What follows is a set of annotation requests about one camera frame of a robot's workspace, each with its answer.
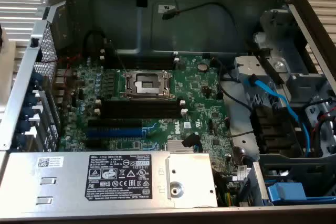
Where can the black Dell rating label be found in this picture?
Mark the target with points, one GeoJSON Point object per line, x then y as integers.
{"type": "Point", "coordinates": [118, 176]}

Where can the grey metal PC case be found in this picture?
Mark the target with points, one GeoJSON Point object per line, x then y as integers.
{"type": "Point", "coordinates": [210, 32]}

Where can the RAM slot with white latches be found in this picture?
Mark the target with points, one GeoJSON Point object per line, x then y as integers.
{"type": "Point", "coordinates": [141, 106]}
{"type": "Point", "coordinates": [147, 67]}
{"type": "Point", "coordinates": [147, 60]}
{"type": "Point", "coordinates": [141, 115]}

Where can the silver power supply box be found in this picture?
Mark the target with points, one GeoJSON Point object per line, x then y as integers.
{"type": "Point", "coordinates": [65, 182]}

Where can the short black expansion slot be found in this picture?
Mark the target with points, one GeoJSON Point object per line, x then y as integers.
{"type": "Point", "coordinates": [93, 143]}

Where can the long blue expansion slot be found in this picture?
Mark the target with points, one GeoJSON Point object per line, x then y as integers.
{"type": "Point", "coordinates": [115, 132]}

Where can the silver chipset heat sink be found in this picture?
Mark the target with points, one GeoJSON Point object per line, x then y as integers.
{"type": "Point", "coordinates": [176, 145]}

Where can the blue plastic card retainer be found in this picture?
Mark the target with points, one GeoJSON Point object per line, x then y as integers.
{"type": "Point", "coordinates": [35, 78]}

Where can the long black expansion slot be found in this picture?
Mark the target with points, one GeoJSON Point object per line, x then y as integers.
{"type": "Point", "coordinates": [115, 123]}

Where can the blue plastic bracket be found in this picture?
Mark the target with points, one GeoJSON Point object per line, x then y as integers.
{"type": "Point", "coordinates": [286, 192]}

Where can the grey metal disk bay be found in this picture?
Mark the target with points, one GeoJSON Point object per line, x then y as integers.
{"type": "Point", "coordinates": [299, 79]}

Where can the thin metal locking lever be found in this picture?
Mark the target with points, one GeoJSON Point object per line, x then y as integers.
{"type": "Point", "coordinates": [118, 56]}

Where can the metal CPU socket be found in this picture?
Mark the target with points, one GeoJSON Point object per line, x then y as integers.
{"type": "Point", "coordinates": [147, 83]}

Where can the green Dell motherboard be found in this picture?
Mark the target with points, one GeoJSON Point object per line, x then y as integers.
{"type": "Point", "coordinates": [194, 95]}

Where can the black plastic block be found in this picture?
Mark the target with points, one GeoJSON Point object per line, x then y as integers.
{"type": "Point", "coordinates": [273, 129]}

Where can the round coin cell battery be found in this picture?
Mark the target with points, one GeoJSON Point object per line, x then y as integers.
{"type": "Point", "coordinates": [202, 66]}

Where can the white QR code sticker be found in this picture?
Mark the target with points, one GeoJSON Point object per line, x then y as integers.
{"type": "Point", "coordinates": [50, 162]}

